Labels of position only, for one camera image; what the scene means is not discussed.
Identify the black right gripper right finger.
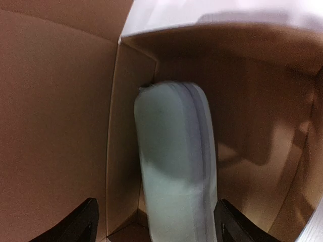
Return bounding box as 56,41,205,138
214,199,278,242

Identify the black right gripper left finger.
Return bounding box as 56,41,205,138
30,198,98,242

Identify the pale green rectangular block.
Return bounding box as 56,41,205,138
134,82,218,241

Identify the brown cardboard paper box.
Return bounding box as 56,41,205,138
1,1,322,241

